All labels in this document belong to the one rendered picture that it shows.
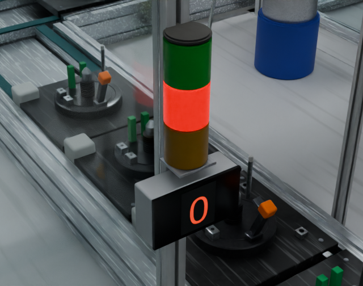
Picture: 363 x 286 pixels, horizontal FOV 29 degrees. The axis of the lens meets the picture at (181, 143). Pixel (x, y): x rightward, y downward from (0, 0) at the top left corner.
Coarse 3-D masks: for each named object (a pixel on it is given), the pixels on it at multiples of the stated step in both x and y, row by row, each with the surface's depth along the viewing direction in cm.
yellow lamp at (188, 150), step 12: (168, 132) 77; (180, 132) 76; (192, 132) 76; (204, 132) 77; (168, 144) 77; (180, 144) 76; (192, 144) 77; (204, 144) 78; (168, 156) 78; (180, 156) 77; (192, 156) 77; (204, 156) 79; (180, 168) 78; (192, 168) 78
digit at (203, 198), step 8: (208, 184) 81; (192, 192) 80; (200, 192) 81; (208, 192) 81; (184, 200) 80; (192, 200) 80; (200, 200) 81; (208, 200) 82; (184, 208) 80; (192, 208) 81; (200, 208) 82; (208, 208) 83; (184, 216) 81; (192, 216) 82; (200, 216) 82; (208, 216) 83; (184, 224) 82; (192, 224) 82; (200, 224) 83; (184, 232) 82
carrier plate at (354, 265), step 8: (336, 256) 110; (344, 256) 110; (352, 256) 110; (320, 264) 108; (328, 264) 108; (336, 264) 108; (344, 264) 108; (352, 264) 108; (360, 264) 108; (304, 272) 107; (312, 272) 107; (320, 272) 107; (328, 272) 107; (344, 272) 107; (352, 272) 107; (360, 272) 107; (288, 280) 105; (296, 280) 105; (304, 280) 105; (312, 280) 105; (328, 280) 105; (344, 280) 105; (352, 280) 105
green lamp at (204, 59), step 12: (168, 48) 71; (180, 48) 70; (192, 48) 70; (204, 48) 71; (168, 60) 72; (180, 60) 71; (192, 60) 71; (204, 60) 72; (168, 72) 73; (180, 72) 72; (192, 72) 72; (204, 72) 72; (168, 84) 73; (180, 84) 72; (192, 84) 72; (204, 84) 73
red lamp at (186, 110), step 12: (168, 96) 74; (180, 96) 73; (192, 96) 73; (204, 96) 74; (168, 108) 75; (180, 108) 74; (192, 108) 74; (204, 108) 75; (168, 120) 76; (180, 120) 75; (192, 120) 75; (204, 120) 76
